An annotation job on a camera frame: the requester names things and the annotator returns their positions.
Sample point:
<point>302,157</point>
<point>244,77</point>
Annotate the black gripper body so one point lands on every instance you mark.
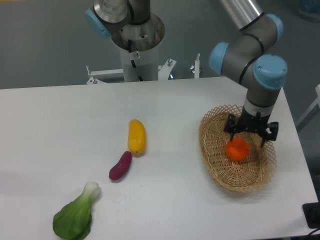
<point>256,124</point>

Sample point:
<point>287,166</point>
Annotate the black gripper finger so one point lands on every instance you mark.
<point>231,126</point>
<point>270,133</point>

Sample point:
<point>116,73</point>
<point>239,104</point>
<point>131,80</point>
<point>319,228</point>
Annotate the orange fruit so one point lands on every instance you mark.
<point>237,149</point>

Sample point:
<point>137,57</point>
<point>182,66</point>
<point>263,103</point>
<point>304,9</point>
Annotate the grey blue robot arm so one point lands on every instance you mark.
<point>137,34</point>

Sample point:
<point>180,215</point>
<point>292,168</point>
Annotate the black device at edge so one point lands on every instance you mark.
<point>312,214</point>

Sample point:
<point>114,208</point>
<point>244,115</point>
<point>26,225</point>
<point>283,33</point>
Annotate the yellow mango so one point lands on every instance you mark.
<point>136,141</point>

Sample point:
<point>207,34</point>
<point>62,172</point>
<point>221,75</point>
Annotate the purple sweet potato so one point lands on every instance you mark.
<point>121,167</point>

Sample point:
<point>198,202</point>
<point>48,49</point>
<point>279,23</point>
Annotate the blue water bottle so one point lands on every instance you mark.
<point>309,9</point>

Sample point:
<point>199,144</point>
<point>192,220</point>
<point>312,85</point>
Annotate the green bok choy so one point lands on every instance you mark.
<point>73,221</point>

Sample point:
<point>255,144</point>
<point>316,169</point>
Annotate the white frame post right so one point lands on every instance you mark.
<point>310,112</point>

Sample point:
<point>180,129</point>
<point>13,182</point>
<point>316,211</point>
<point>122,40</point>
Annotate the white metal frame bracket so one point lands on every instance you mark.
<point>165,72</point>

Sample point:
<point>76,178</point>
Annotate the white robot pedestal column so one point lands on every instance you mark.
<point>140,66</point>

